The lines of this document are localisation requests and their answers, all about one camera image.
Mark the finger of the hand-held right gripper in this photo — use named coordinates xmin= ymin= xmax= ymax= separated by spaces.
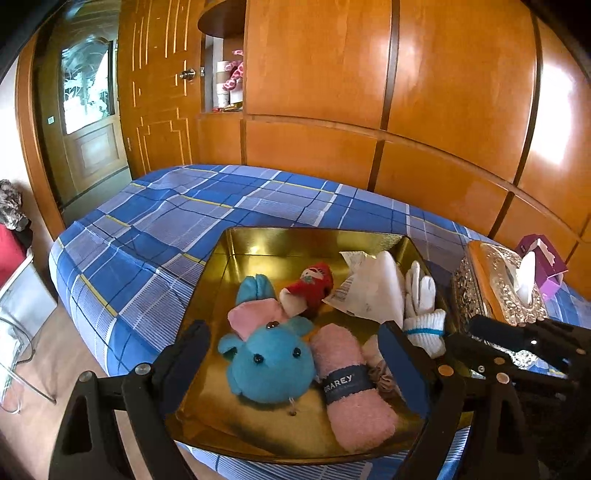
xmin=469 ymin=315 xmax=591 ymax=370
xmin=445 ymin=333 xmax=573 ymax=388

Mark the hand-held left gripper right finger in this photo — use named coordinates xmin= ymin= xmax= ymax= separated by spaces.
xmin=378 ymin=322 xmax=539 ymax=480

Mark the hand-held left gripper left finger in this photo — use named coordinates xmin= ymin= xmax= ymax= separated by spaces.
xmin=48 ymin=320 xmax=212 ymax=480

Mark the pink patterned scrunchie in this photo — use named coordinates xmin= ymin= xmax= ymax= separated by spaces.
xmin=362 ymin=335 xmax=402 ymax=398

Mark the white work glove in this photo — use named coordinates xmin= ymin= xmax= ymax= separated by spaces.
xmin=403 ymin=309 xmax=448 ymax=358

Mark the pink towel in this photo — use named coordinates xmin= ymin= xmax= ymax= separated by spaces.
xmin=308 ymin=323 xmax=399 ymax=453

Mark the blue plush toy pink shirt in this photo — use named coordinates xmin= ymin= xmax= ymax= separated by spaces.
xmin=217 ymin=274 xmax=319 ymax=406

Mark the white plastic packet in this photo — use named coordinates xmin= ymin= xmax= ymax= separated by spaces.
xmin=322 ymin=250 xmax=407 ymax=326

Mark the red plush toy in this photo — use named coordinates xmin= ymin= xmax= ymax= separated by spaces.
xmin=279 ymin=262 xmax=334 ymax=319

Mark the gold metal tray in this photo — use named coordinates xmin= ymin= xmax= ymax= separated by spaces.
xmin=161 ymin=226 xmax=472 ymax=464

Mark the ornate silver tissue box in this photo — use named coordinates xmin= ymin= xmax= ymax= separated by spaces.
xmin=452 ymin=240 xmax=550 ymax=370

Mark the purple tissue box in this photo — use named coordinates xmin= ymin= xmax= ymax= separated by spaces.
xmin=516 ymin=234 xmax=566 ymax=302

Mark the blue plaid bed sheet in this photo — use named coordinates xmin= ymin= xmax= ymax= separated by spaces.
xmin=48 ymin=164 xmax=591 ymax=480

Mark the red cloth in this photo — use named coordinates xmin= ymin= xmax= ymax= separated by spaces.
xmin=0 ymin=224 xmax=28 ymax=287

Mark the wooden door with line pattern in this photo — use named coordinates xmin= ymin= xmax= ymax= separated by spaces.
xmin=117 ymin=0 xmax=204 ymax=181

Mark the dark grey ornament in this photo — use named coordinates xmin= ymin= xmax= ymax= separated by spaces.
xmin=0 ymin=179 xmax=31 ymax=232

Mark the wooden door with glass pane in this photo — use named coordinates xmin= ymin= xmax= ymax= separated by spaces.
xmin=39 ymin=14 xmax=130 ymax=208

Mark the white cylinder container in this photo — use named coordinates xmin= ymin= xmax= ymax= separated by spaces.
xmin=215 ymin=60 xmax=232 ymax=109

